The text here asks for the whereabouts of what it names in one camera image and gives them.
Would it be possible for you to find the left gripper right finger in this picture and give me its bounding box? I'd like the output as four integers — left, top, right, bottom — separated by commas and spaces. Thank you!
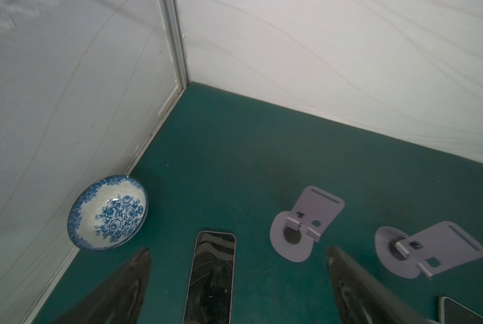
326, 247, 428, 323

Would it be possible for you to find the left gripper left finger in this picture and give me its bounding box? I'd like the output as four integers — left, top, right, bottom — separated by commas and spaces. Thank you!
54, 247, 152, 323

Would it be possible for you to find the purple phone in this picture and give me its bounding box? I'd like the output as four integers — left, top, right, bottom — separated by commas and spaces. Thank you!
182, 231, 236, 323

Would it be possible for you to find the back left round stand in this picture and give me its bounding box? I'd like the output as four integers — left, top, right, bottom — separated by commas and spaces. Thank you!
270, 186, 345, 263

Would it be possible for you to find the round stand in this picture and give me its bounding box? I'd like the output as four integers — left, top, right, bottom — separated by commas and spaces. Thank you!
375, 221, 483, 279
270, 186, 345, 263

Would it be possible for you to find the middle round stand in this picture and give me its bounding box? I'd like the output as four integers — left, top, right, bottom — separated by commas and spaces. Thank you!
375, 221, 483, 279

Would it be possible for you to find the blue white ceramic bowl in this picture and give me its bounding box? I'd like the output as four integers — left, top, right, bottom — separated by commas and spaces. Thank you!
67, 175, 148, 252

